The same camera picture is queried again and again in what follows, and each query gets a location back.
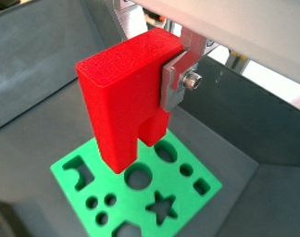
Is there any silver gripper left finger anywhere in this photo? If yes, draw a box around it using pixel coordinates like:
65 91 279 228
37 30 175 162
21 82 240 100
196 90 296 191
112 0 147 39

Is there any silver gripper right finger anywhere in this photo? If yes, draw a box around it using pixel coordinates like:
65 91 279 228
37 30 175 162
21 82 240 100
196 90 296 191
159 28 218 112

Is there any red double-square block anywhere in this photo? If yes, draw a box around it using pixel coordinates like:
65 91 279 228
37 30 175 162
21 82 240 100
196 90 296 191
75 28 182 173

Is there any green shape-sorter board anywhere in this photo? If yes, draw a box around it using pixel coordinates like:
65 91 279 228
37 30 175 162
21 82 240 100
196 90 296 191
51 132 222 237

